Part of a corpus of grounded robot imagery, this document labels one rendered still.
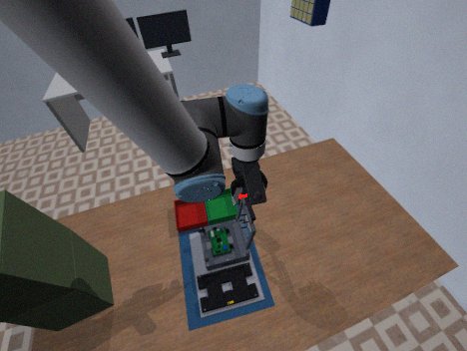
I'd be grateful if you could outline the red bin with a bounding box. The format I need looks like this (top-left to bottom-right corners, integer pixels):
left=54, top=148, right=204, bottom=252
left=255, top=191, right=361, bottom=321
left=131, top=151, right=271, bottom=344
left=174, top=199, right=209, bottom=232

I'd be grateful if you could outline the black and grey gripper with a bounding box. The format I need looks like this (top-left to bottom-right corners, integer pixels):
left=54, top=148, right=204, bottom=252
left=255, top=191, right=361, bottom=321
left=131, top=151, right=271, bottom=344
left=231, top=157, right=267, bottom=205

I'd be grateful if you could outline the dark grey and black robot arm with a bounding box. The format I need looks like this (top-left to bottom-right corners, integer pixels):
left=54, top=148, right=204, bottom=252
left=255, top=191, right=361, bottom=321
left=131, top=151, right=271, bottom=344
left=0, top=0, right=269, bottom=202

